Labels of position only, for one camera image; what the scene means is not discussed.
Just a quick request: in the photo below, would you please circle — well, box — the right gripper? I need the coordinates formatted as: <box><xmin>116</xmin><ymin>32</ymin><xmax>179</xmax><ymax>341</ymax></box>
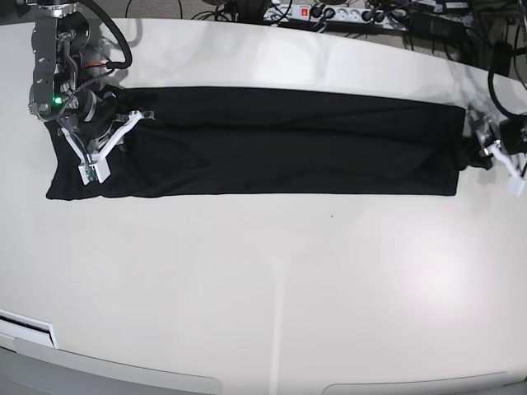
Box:
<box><xmin>58</xmin><ymin>92</ymin><xmax>155</xmax><ymax>160</ymax></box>

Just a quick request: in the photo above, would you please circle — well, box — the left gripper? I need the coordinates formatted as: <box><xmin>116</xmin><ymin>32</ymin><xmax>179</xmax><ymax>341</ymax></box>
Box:
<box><xmin>473</xmin><ymin>119</ymin><xmax>526</xmax><ymax>165</ymax></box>

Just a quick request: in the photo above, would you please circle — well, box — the black t-shirt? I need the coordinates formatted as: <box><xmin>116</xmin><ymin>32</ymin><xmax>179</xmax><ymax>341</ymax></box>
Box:
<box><xmin>47</xmin><ymin>86</ymin><xmax>492</xmax><ymax>201</ymax></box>

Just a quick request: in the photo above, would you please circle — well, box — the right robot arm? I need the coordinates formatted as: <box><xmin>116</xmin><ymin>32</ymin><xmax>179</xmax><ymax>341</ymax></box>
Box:
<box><xmin>24</xmin><ymin>1</ymin><xmax>154</xmax><ymax>165</ymax></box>

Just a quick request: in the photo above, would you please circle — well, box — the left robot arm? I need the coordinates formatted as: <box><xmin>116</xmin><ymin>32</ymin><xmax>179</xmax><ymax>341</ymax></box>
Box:
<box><xmin>468</xmin><ymin>22</ymin><xmax>526</xmax><ymax>167</ymax></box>

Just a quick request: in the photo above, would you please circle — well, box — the black floor box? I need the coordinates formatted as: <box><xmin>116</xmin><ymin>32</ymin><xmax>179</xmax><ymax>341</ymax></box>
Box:
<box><xmin>489</xmin><ymin>40</ymin><xmax>513</xmax><ymax>77</ymax></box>

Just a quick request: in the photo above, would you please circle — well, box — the black power adapter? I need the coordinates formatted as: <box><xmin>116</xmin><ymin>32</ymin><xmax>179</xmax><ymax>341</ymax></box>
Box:
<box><xmin>409</xmin><ymin>12</ymin><xmax>468</xmax><ymax>44</ymax></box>

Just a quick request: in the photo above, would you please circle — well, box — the white power strip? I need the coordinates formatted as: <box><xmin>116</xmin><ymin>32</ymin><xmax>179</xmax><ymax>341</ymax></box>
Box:
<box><xmin>263</xmin><ymin>3</ymin><xmax>407</xmax><ymax>31</ymax></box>

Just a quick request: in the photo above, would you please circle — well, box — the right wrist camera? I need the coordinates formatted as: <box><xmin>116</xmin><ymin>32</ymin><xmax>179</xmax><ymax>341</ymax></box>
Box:
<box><xmin>78</xmin><ymin>158</ymin><xmax>110</xmax><ymax>185</ymax></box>

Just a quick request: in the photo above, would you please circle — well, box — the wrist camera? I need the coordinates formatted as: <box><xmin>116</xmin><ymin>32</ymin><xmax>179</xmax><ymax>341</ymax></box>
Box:
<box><xmin>78</xmin><ymin>158</ymin><xmax>110</xmax><ymax>185</ymax></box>
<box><xmin>506</xmin><ymin>176</ymin><xmax>526</xmax><ymax>198</ymax></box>

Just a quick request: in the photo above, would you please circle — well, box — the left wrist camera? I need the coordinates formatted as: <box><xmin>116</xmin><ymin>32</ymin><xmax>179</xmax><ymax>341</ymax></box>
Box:
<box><xmin>506</xmin><ymin>176</ymin><xmax>526</xmax><ymax>198</ymax></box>

